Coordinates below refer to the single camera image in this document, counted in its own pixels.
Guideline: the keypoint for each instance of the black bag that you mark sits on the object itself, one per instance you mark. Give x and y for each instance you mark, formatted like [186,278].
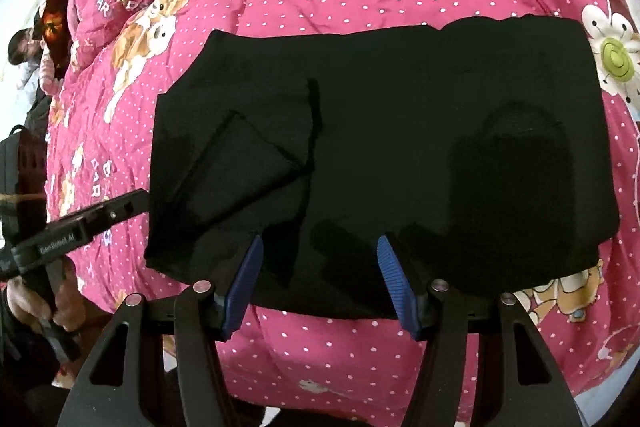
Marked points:
[25,167]

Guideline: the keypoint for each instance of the light pink cloth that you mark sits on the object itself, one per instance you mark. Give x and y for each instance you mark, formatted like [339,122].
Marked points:
[50,74]

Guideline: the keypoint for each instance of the dark floral blanket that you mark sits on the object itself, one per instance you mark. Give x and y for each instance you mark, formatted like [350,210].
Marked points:
[60,7]

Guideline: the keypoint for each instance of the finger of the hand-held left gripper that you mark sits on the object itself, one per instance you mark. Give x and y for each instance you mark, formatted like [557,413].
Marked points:
[112,209]

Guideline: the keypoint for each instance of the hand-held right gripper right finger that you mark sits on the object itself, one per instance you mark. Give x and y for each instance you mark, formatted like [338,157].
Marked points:
[397,282]

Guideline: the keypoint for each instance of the person's left hand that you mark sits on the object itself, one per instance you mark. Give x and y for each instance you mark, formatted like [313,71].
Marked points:
[62,302]

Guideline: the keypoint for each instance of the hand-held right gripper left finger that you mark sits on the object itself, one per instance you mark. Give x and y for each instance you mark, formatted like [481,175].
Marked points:
[245,282]

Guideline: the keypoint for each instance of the black pants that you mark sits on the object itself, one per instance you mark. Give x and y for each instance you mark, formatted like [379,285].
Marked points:
[390,147]

